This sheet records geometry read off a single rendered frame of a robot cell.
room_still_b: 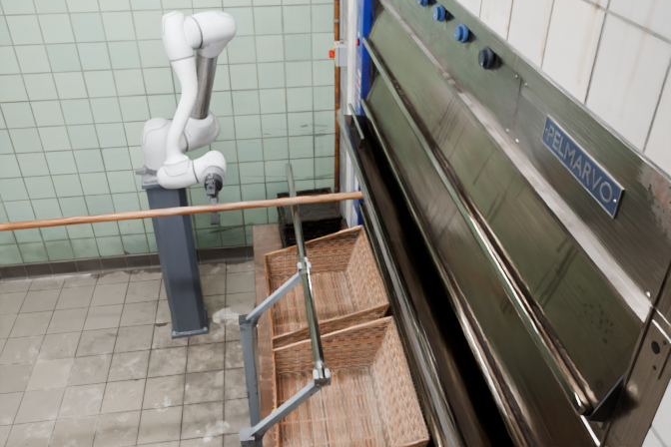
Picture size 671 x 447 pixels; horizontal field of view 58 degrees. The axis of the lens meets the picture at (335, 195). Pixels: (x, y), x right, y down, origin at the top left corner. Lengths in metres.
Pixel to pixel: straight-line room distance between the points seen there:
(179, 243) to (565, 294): 2.37
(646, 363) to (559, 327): 0.21
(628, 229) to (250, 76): 2.75
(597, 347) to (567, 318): 0.08
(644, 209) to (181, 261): 2.64
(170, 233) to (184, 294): 0.40
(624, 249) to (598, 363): 0.18
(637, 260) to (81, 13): 2.97
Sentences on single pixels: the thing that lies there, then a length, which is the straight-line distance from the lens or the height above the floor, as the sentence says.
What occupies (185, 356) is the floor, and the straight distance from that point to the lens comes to 3.47.
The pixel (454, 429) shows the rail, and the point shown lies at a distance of 1.32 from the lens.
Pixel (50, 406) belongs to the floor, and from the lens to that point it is 3.46.
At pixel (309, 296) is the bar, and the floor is 1.17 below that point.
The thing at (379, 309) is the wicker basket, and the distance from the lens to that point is 2.43.
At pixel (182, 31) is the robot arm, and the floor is 1.75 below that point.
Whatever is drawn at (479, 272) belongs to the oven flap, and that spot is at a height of 1.56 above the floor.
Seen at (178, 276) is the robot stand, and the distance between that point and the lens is 3.31.
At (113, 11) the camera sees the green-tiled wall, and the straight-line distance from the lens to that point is 3.40.
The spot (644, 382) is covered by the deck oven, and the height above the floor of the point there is 1.83.
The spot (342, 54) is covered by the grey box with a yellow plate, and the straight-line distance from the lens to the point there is 3.07.
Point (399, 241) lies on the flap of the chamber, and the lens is 1.80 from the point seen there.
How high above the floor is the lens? 2.47
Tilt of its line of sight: 32 degrees down
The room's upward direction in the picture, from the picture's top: straight up
